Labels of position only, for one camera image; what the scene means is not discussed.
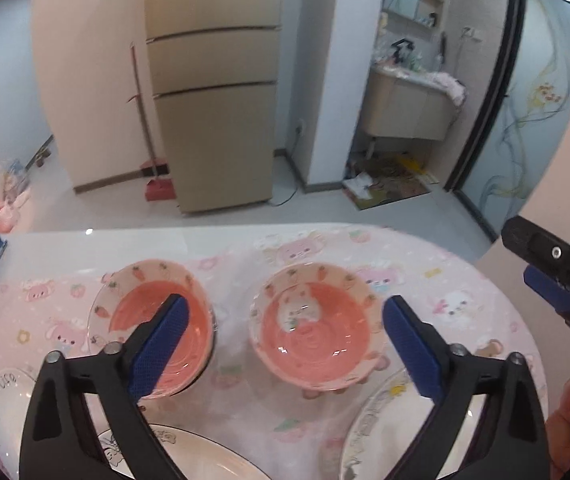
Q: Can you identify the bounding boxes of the white plate cartoon animals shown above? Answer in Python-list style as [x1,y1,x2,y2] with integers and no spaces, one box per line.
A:
[338,366,487,480]

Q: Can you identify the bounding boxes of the pink strawberry bowl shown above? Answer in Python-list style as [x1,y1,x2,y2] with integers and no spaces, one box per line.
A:
[87,259,215,400]
[248,262,387,392]

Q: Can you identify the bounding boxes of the beige three-door refrigerator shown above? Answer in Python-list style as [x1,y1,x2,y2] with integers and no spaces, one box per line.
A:
[145,0,282,214]

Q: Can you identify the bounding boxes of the person's right hand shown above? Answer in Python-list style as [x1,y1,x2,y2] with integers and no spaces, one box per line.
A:
[546,380,570,479]

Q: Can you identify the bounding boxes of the pink cartoon table mat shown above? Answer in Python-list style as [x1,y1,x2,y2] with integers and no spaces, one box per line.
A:
[0,226,547,479]

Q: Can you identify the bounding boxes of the bathroom vanity cabinet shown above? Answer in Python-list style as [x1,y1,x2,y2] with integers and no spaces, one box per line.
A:
[358,67,459,142]

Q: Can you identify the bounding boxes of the white plate life lettering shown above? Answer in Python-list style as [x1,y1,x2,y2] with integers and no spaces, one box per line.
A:
[0,364,38,479]

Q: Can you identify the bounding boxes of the glass door black frame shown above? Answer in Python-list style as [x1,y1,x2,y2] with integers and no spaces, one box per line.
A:
[447,0,570,240]

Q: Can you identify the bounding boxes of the bathroom floor mat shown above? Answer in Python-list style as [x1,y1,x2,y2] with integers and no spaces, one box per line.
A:
[343,157,430,210]

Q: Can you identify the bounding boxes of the red broom with dustpan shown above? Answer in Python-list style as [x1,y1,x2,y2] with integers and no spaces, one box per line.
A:
[130,44,177,202]

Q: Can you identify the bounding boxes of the white plate black rim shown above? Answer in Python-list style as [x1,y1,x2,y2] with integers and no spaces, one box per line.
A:
[96,422,271,480]

